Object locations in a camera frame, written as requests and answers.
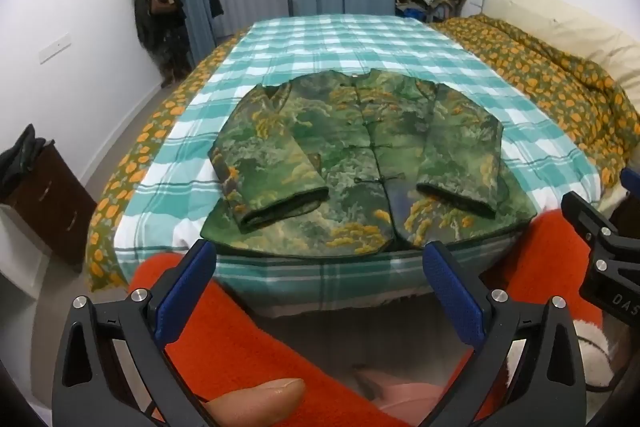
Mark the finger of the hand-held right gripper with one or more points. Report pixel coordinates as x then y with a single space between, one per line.
629 182
585 217

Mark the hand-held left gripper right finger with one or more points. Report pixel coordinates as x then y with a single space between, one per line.
452 297

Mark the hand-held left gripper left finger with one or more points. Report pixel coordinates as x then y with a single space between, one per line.
185 292

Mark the green patterned jacket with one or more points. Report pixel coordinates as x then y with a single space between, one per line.
340 187

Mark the person's left hand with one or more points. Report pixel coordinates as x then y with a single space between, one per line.
255 399

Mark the person's orange trousers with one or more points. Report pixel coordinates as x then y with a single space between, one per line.
240 347

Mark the pink slipper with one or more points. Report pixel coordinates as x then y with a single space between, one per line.
395 392

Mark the orange floral duvet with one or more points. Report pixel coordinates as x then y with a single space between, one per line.
550 72

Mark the brown wooden cabinet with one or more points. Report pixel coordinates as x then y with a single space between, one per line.
45 197

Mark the cream pillow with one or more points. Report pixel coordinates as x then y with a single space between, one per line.
560 22

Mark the dark clothing on cabinet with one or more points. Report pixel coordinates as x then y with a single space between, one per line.
20 157

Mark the dark hanging coat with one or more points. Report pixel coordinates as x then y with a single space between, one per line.
160 27

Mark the teal checkered bed sheet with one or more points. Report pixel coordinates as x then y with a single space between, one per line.
350 42

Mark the small dark hanging garment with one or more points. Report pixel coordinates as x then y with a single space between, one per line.
215 2

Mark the white wall plate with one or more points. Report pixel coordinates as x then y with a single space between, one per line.
55 48

